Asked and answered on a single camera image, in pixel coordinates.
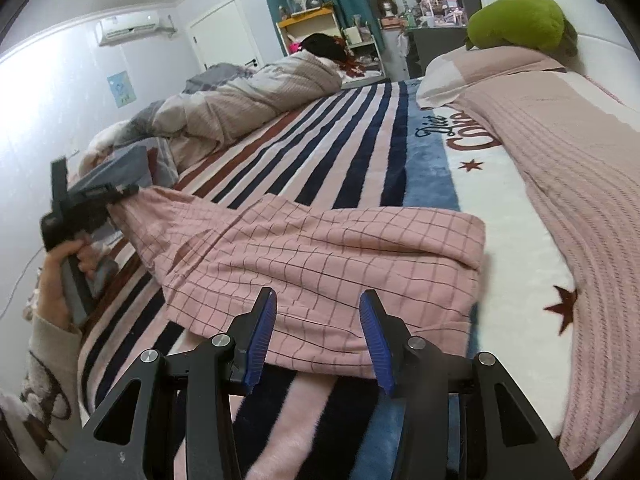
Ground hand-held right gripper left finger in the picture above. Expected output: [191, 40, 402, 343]
[52, 287, 278, 480]

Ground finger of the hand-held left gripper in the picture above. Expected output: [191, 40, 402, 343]
[102, 183, 141, 207]

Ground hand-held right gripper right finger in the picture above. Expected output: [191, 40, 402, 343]
[359, 289, 576, 480]

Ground pink checked pants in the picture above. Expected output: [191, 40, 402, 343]
[107, 185, 487, 381]

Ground person's left forearm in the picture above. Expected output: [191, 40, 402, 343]
[0, 307, 86, 461]

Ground person's left hand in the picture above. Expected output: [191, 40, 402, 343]
[37, 239, 108, 331]

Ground grey folded cloth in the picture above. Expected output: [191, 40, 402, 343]
[70, 145, 153, 201]

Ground white plush toy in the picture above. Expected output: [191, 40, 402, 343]
[82, 120, 131, 171]

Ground grey and pink duvet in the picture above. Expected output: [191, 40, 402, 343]
[150, 51, 343, 158]

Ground white air conditioner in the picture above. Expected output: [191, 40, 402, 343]
[96, 11, 161, 47]

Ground white door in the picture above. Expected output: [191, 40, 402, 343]
[187, 0, 258, 73]

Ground striped fleece blanket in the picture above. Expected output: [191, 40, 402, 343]
[77, 77, 601, 480]

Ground black plush toy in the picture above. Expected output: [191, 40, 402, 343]
[302, 33, 358, 73]

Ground yellow shelf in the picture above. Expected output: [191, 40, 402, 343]
[276, 5, 346, 56]

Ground pink knitted blanket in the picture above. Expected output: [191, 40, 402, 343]
[452, 67, 640, 476]

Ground pink and white pillow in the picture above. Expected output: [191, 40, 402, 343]
[416, 46, 566, 110]

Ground white small shelf unit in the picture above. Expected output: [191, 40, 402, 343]
[345, 12, 386, 61]

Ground dark desk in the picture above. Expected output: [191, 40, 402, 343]
[405, 25, 471, 78]

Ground green plush toy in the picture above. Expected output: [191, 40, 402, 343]
[465, 0, 580, 56]

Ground white headboard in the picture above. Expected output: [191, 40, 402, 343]
[477, 0, 640, 106]

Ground white cable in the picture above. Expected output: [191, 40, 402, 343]
[0, 247, 46, 321]

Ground small blue wall poster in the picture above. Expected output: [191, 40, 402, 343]
[106, 71, 138, 109]

